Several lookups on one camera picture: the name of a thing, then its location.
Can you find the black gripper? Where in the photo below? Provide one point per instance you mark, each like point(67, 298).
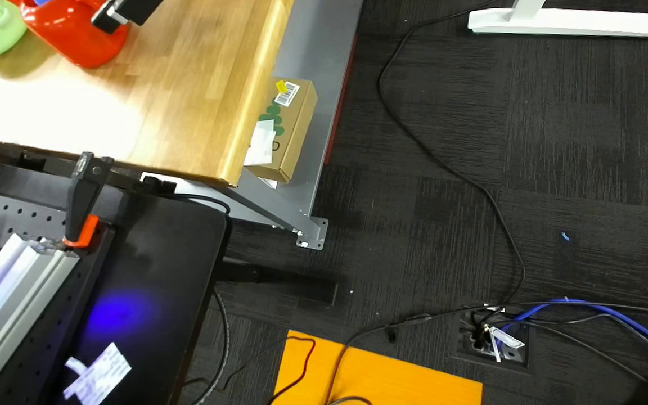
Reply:
point(121, 12)

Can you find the red toy teapot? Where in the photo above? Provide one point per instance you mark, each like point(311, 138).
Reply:
point(67, 27)

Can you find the cardboard box under table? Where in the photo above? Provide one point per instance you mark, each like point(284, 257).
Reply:
point(281, 126)

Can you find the orange black clamp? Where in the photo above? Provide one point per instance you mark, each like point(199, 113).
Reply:
point(88, 175)

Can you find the black perforated breadboard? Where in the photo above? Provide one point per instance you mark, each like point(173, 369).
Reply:
point(36, 365)

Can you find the aluminium extrusion bar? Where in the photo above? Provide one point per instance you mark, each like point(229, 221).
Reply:
point(31, 277)

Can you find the white desk foot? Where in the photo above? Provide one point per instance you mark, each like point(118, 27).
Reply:
point(536, 18)

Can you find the floor outlet box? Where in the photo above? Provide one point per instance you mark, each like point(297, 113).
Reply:
point(487, 333)

